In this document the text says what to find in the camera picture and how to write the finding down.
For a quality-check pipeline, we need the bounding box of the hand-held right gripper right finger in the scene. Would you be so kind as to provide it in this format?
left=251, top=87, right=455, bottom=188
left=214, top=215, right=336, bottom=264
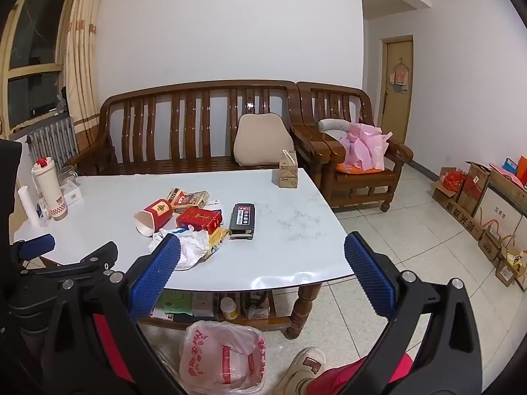
left=338, top=231, right=484, bottom=395

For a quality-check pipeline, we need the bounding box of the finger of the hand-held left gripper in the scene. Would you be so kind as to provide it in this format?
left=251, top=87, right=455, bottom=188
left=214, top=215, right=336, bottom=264
left=8, top=242, right=119, bottom=281
left=12, top=234, right=56, bottom=262

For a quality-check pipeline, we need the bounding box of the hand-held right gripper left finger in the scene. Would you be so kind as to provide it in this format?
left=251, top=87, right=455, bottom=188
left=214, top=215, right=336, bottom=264
left=41, top=234, right=186, bottom=395

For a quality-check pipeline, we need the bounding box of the red paper cup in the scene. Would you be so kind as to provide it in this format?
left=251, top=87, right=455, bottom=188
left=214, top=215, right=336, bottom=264
left=134, top=198, right=174, bottom=237

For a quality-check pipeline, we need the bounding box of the red cigarette box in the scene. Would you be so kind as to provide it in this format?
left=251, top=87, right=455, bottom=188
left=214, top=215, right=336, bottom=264
left=176, top=207, right=223, bottom=235

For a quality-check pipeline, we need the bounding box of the yellow snack wrapper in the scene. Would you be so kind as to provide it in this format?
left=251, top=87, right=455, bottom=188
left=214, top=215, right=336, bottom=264
left=202, top=227, right=229, bottom=260

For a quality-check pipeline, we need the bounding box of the red printed white plastic bag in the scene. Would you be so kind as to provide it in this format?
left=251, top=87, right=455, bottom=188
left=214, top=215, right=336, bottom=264
left=179, top=320, right=266, bottom=395

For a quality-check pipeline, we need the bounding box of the green packet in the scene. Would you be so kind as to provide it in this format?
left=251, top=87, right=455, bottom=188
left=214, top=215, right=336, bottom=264
left=156, top=290, right=194, bottom=317

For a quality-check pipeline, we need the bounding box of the white tube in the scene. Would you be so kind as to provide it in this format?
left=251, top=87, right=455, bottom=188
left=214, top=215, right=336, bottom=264
left=17, top=185, right=40, bottom=227

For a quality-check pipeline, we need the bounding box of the white carton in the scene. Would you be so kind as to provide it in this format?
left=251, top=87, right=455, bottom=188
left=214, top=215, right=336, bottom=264
left=191, top=292, right=215, bottom=317

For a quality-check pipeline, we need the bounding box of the white thermos red lid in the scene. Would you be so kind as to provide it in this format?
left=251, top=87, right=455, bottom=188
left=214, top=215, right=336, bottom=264
left=32, top=157, right=69, bottom=222

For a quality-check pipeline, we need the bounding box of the small white box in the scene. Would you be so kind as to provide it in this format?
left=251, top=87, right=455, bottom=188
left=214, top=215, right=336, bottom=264
left=61, top=182, right=82, bottom=203

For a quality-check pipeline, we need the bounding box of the glass mug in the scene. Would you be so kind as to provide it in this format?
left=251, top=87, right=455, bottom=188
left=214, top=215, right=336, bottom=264
left=58, top=166, right=80, bottom=186

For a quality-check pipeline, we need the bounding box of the gold red cigarette carton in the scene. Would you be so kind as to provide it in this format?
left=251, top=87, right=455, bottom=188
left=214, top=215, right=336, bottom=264
left=167, top=188, right=210, bottom=213

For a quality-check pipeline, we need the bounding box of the black rectangular box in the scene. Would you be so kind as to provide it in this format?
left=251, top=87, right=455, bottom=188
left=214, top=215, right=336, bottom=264
left=228, top=203, right=258, bottom=240

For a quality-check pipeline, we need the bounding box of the grey radiator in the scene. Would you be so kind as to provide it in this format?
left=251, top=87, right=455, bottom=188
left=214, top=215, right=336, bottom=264
left=27, top=116, right=79, bottom=169

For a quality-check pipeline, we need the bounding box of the orange seat cushion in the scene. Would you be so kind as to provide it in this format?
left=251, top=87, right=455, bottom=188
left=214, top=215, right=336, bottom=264
left=335, top=162, right=385, bottom=174

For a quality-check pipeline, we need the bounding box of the person in red clothes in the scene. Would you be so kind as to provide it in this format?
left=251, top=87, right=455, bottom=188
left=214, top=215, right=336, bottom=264
left=91, top=313, right=414, bottom=395

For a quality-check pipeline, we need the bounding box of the white sneaker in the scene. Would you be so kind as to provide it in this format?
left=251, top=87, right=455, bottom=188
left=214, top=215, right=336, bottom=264
left=275, top=346, right=327, bottom=395

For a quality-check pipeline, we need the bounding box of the pink plastic bag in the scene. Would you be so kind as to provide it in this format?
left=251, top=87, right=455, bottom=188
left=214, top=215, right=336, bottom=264
left=338, top=122, right=394, bottom=171

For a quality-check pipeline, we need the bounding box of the kraft paper carton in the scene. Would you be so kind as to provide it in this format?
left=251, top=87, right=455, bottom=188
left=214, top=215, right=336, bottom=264
left=272, top=150, right=299, bottom=189

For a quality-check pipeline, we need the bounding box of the wooden armchair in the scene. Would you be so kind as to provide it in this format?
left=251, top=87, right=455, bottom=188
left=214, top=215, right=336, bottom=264
left=290, top=81, right=414, bottom=212

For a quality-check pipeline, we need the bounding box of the row of cardboard boxes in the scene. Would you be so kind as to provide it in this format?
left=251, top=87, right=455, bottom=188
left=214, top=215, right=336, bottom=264
left=431, top=155, right=527, bottom=293

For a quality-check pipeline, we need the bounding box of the grey white pillow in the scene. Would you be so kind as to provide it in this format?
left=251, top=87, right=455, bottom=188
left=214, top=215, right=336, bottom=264
left=316, top=118, right=363, bottom=141

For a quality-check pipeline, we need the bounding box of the beige cushion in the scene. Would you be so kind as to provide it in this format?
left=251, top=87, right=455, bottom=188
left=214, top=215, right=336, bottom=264
left=233, top=113, right=291, bottom=168

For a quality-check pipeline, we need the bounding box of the wooden door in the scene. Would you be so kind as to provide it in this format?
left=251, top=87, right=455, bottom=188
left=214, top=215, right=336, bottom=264
left=379, top=35, right=413, bottom=145

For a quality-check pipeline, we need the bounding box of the wooden slatted sofa bench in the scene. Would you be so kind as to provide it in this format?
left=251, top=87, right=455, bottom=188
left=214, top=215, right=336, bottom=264
left=76, top=80, right=299, bottom=175

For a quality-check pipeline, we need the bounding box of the window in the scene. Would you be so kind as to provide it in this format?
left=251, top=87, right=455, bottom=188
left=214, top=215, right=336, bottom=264
left=0, top=0, right=79, bottom=141

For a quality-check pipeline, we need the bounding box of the red door ornament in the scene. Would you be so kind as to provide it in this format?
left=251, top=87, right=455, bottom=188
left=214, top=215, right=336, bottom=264
left=389, top=58, right=409, bottom=93

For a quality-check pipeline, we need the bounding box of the beige curtain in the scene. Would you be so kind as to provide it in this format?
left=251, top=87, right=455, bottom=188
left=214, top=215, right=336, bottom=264
left=62, top=0, right=108, bottom=157

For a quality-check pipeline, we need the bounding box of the wooden table frame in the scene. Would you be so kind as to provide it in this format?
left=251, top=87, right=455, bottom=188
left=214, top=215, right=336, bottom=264
left=140, top=282, right=326, bottom=340

